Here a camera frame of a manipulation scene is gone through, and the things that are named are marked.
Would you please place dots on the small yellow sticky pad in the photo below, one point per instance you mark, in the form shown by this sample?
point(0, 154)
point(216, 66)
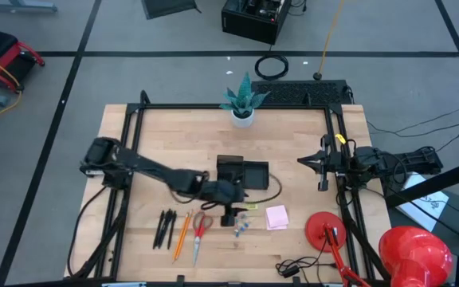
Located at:
point(252, 206)

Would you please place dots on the silver aluminium extrusion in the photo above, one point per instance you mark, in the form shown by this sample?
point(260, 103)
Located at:
point(124, 284)

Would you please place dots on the red desk lamp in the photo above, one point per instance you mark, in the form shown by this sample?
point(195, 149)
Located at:
point(325, 231)

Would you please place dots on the white book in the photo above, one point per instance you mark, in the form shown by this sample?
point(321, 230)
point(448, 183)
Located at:
point(428, 207)

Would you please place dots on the black diagonal beam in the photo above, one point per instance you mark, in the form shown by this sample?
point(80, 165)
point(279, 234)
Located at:
point(432, 183)

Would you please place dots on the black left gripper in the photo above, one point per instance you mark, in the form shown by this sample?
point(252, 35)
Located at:
point(229, 193)

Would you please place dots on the dark grey side table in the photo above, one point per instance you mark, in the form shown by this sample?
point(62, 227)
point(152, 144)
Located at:
point(458, 223)

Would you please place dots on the black computer case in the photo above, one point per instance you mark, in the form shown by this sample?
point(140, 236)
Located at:
point(249, 28)

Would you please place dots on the yellow tag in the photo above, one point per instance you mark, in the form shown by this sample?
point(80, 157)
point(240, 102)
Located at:
point(340, 138)

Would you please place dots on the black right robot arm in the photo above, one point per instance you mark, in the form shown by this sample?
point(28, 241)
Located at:
point(373, 161)

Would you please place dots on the red and black rolling seat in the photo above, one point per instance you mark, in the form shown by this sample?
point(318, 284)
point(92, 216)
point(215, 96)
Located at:
point(6, 60)

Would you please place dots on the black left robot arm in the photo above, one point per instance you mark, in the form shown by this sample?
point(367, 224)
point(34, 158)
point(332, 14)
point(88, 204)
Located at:
point(146, 163)

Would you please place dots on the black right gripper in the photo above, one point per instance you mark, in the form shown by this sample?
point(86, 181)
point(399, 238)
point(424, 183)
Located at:
point(335, 161)

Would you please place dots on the black keyboard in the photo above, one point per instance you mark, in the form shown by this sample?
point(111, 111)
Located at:
point(293, 91)

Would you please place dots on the pink sticky note pad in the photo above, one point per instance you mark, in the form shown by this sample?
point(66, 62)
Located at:
point(277, 215)
point(277, 229)

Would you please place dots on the black frame clamp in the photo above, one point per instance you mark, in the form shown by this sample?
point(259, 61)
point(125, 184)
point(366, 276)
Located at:
point(180, 279)
point(296, 280)
point(145, 97)

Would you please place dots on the black mesh desk organizer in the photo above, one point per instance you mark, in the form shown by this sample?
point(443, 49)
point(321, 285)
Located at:
point(255, 175)

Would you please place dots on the green plant in white pot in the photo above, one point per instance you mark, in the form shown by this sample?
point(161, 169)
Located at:
point(242, 119)

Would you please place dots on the black pen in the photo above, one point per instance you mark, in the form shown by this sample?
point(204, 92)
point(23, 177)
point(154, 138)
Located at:
point(158, 229)
point(172, 231)
point(167, 228)
point(163, 229)

